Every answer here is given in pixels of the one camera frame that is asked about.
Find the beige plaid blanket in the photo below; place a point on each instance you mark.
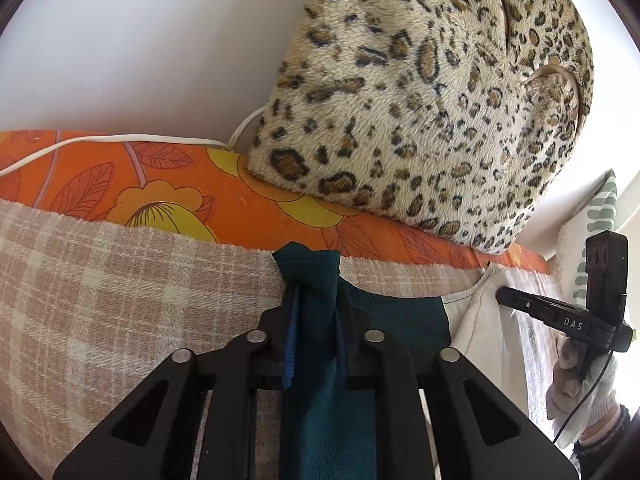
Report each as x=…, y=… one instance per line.
x=100, y=300

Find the leopard print cushion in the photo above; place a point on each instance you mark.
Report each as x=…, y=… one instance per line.
x=425, y=135

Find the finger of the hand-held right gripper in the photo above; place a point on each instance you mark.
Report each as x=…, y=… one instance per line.
x=525, y=304

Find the person's right hand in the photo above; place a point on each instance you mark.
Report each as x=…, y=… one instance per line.
x=565, y=390

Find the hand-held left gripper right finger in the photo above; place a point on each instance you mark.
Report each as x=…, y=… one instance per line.
x=350, y=355

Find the person's right forearm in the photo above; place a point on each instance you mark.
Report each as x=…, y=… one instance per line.
x=602, y=435

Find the white green patterned pillow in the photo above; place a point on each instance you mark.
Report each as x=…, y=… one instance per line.
x=575, y=240

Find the teal and white printed t-shirt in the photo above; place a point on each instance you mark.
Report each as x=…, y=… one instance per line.
x=320, y=410

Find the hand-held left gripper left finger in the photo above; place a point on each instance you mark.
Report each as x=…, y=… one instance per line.
x=290, y=347

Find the orange floral bed sheet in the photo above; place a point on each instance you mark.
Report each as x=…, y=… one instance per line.
x=175, y=180

